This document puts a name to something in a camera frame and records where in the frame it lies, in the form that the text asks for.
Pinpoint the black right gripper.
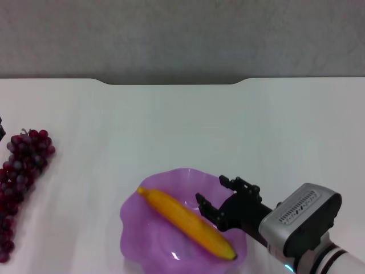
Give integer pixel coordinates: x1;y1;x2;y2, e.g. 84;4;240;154
194;174;274;248

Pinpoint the dark red grape bunch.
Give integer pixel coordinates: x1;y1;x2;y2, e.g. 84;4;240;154
0;128;56;264

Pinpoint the yellow banana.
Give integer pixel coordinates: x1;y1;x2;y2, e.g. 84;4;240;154
136;187;238;261

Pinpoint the purple wavy plastic bowl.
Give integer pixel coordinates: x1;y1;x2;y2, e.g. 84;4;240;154
119;167;251;274

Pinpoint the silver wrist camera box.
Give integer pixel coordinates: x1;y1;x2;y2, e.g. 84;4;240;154
258;182;342;258

